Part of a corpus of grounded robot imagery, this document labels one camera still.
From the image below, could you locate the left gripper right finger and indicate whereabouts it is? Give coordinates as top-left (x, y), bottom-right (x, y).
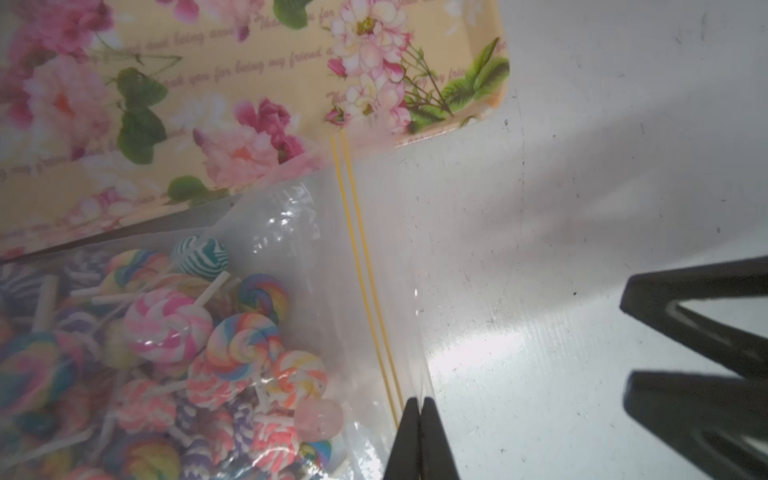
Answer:
top-left (419, 397), bottom-right (460, 480)

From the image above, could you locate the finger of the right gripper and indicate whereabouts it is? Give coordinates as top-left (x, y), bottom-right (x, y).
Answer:
top-left (620, 256), bottom-right (767, 378)
top-left (623, 371), bottom-right (767, 479)

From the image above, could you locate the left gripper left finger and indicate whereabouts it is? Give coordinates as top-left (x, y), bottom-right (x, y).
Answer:
top-left (383, 397), bottom-right (421, 480)

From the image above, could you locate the clear ziploc bag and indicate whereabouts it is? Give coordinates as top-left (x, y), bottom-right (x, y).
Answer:
top-left (1, 127), bottom-right (429, 479)

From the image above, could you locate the pile of colourful lollipop candies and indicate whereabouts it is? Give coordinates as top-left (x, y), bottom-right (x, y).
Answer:
top-left (1, 235), bottom-right (344, 479)

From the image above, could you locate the floral rectangular tray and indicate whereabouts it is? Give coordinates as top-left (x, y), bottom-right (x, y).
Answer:
top-left (1, 1), bottom-right (510, 259)

